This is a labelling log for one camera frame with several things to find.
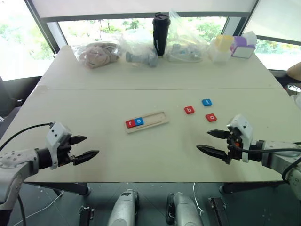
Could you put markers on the clear bag around grey item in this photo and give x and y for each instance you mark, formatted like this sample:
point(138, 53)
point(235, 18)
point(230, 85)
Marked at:
point(138, 42)

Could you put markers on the grey plastic item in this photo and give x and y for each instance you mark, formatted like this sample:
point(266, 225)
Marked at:
point(143, 58)

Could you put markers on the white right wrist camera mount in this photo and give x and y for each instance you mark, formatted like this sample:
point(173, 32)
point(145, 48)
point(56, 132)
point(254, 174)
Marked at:
point(245, 131)

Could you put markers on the yellow and white container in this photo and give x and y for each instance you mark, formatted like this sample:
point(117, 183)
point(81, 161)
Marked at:
point(221, 49)

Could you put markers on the red letter tile o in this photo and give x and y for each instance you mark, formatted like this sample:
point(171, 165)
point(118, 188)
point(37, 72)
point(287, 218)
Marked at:
point(211, 117)

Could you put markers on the red letter tile r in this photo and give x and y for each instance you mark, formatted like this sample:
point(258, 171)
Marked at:
point(130, 123)

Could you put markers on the black metal bracket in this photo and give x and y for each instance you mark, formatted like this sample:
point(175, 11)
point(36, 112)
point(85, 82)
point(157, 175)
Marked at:
point(218, 210)
point(85, 215)

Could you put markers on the wooden letter tray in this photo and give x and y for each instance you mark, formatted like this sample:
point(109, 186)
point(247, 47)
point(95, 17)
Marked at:
point(155, 118)

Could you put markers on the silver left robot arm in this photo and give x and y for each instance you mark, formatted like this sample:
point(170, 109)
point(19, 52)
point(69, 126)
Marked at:
point(14, 164)

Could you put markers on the blue letter tile t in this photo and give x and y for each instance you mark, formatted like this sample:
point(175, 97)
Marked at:
point(207, 102)

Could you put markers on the plastic bag with pink cloth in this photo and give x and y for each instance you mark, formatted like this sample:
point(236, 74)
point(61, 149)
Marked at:
point(96, 56)

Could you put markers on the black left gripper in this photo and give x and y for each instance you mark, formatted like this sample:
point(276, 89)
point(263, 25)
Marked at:
point(64, 153)

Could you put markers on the white roller blind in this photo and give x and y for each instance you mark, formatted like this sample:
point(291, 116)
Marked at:
point(141, 7)

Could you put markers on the red letter tile b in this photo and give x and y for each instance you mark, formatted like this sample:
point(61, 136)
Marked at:
point(189, 110)

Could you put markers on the blue letter tile o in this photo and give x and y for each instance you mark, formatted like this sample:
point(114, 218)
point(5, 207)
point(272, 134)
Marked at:
point(139, 121)

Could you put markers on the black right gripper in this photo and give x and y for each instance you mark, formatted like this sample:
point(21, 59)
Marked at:
point(235, 150)

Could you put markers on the black table leg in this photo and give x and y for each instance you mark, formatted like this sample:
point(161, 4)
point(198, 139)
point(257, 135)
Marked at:
point(249, 187)
point(65, 187)

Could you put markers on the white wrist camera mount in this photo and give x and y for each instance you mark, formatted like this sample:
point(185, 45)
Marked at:
point(55, 134)
point(245, 131)

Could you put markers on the black tumbler with lid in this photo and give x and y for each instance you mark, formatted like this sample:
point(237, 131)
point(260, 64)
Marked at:
point(161, 35)

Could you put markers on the purple and white box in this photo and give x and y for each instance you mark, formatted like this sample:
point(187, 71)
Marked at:
point(243, 46)

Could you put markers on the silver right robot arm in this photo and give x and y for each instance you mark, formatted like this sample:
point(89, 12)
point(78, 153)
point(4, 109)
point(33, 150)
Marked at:
point(277, 162)

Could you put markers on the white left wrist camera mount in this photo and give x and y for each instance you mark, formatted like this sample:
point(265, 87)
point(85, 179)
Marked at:
point(55, 134)

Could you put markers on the clear bag with mixed items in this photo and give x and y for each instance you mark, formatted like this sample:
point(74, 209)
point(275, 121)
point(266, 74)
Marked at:
point(185, 44)

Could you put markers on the grey rounded leg shell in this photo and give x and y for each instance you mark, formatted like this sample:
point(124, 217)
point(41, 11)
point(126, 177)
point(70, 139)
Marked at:
point(123, 209)
point(185, 212)

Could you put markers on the dark chair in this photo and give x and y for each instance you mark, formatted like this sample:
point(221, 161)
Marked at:
point(8, 103)

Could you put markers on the tan rounded object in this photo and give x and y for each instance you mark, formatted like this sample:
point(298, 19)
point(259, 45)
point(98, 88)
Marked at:
point(295, 71)

